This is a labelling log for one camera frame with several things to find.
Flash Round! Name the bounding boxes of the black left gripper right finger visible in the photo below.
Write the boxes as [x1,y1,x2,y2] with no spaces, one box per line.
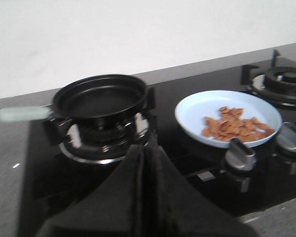
[143,132,258,237]

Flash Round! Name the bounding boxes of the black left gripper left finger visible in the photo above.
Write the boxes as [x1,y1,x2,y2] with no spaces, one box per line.
[38,145,144,237]

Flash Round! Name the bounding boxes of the light blue plate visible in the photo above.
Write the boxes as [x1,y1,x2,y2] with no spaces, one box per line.
[175,90,282,148]

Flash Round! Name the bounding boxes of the brown meat slices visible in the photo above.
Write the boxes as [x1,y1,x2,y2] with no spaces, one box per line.
[201,106,275,142]

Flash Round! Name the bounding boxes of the black frying pan mint handle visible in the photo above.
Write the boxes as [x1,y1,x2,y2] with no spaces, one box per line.
[0,75,148,126]

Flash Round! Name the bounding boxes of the left black burner with grate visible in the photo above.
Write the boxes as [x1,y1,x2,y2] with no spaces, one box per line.
[43,88,156,164]

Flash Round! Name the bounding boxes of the black burner with grate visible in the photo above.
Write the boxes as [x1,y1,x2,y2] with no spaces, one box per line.
[241,49,296,108]
[43,88,156,164]

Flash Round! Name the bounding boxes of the left silver stove knob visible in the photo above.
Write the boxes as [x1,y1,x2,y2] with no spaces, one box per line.
[224,138,257,172]

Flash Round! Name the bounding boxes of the silver stove knob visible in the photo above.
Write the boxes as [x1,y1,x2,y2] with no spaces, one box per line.
[276,122,296,153]
[224,138,257,172]

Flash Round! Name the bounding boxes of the black glass gas stove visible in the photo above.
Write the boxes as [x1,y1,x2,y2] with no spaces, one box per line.
[17,52,296,237]

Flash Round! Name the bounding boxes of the right silver stove knob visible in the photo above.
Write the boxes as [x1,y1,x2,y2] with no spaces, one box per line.
[276,122,296,153]

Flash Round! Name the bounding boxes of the right black burner with grate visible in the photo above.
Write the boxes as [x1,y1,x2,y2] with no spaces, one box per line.
[241,49,296,108]

